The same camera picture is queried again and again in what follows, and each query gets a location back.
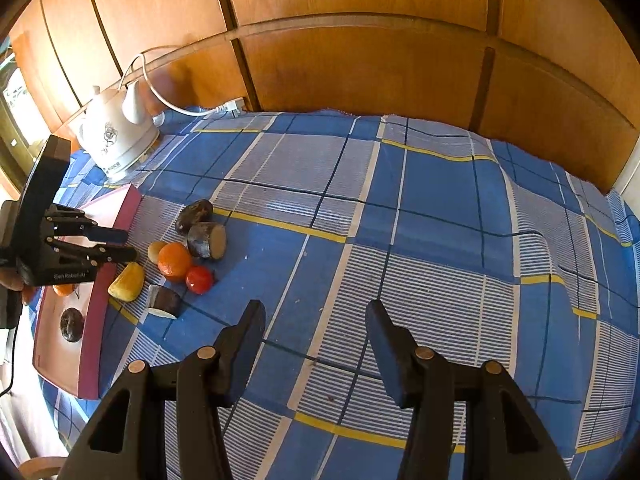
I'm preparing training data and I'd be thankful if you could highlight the dark cut root piece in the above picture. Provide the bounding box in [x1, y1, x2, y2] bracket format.
[186, 221, 227, 261]

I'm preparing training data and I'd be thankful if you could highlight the light wooden chair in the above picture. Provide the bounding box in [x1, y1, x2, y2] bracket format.
[20, 455, 68, 480]

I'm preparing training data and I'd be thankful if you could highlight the yellow mango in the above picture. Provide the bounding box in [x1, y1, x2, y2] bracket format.
[107, 262, 146, 303]

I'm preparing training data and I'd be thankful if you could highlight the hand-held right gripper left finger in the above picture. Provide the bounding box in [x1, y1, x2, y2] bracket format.
[57, 300, 267, 480]

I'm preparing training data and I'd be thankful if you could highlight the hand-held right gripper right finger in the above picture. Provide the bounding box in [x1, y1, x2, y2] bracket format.
[365, 299, 573, 480]

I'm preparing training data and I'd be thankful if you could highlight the dark round passion fruit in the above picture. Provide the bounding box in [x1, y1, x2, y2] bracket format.
[59, 307, 84, 343]

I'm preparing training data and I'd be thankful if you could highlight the blue plaid blanket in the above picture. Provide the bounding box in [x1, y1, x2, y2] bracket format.
[40, 106, 640, 480]

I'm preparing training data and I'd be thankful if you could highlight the white power cable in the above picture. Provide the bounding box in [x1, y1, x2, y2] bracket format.
[120, 51, 236, 117]

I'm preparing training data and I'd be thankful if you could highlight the orange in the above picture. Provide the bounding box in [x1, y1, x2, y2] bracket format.
[157, 242, 193, 282]

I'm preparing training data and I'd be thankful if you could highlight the pink cardboard tray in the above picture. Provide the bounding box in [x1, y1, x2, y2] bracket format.
[32, 183, 143, 400]

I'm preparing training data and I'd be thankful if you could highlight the white ceramic electric kettle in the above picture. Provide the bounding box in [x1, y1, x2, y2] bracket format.
[67, 80, 161, 183]

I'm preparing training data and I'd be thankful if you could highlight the thin black cable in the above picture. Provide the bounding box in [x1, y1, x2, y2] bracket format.
[0, 327, 16, 396]

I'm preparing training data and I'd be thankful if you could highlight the person's left hand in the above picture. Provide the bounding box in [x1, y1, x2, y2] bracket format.
[0, 266, 38, 306]

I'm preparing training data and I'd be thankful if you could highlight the red tomato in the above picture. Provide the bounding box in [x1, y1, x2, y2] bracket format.
[185, 266, 215, 295]

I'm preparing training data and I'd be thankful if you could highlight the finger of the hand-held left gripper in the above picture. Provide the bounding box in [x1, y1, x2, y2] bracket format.
[50, 237, 140, 267]
[45, 205, 130, 243]

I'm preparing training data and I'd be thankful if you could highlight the dark cut root slice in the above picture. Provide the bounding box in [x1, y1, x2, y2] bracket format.
[146, 284, 182, 320]

